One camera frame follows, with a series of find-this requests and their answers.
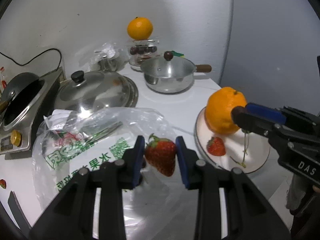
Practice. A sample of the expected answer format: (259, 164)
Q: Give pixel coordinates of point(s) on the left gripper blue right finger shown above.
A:
(187, 159)

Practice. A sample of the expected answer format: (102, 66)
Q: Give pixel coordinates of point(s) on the stray strawberry on table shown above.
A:
(3, 184)

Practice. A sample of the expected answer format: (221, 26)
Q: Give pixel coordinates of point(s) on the steel condiment cups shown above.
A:
(107, 64)

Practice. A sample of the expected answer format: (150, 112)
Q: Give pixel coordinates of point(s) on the large steel wok lid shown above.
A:
(88, 92)

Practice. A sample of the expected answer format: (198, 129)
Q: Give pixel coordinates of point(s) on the white plate with dark rim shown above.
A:
(258, 150)

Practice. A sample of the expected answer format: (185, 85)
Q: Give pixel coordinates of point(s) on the grey refrigerator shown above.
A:
(272, 55)

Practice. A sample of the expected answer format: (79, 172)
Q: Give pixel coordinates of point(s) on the steel induction cooker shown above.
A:
(19, 136)

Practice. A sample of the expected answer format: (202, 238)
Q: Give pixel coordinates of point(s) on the small steel saucepan with lid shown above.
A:
(170, 74)

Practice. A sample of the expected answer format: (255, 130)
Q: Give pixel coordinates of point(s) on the large orange with stem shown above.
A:
(218, 110)

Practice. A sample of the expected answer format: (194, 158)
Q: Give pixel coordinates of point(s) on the green yellow sponge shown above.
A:
(177, 54)

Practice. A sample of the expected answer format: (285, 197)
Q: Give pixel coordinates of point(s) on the clear glass container with cherries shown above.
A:
(142, 50)

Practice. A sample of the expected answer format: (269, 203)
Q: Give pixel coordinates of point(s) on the clear plastic bag green print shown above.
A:
(159, 208)

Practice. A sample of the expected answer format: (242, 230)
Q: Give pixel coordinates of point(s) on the orange on glass container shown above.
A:
(140, 28)

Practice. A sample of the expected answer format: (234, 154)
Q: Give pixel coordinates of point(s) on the black wok with yellow handle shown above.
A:
(20, 91)

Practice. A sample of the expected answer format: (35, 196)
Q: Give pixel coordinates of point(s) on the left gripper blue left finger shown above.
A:
(133, 162)

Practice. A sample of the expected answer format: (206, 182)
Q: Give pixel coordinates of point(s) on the crumpled clear plastic bag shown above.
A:
(94, 53)

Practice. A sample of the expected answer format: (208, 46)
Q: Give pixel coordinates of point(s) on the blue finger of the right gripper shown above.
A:
(250, 122)
(268, 113)

